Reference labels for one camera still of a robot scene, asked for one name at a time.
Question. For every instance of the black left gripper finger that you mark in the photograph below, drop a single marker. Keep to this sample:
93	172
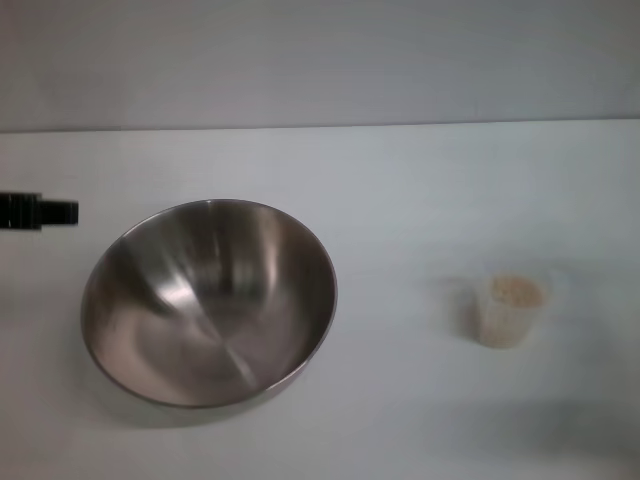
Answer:
30	212

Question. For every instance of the clear plastic measuring cup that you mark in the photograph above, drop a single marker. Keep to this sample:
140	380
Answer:
505	340

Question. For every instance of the white rice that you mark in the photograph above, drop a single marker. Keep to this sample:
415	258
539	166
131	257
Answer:
512	297

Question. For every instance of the stainless steel bowl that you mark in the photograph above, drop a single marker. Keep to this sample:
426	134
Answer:
210	320

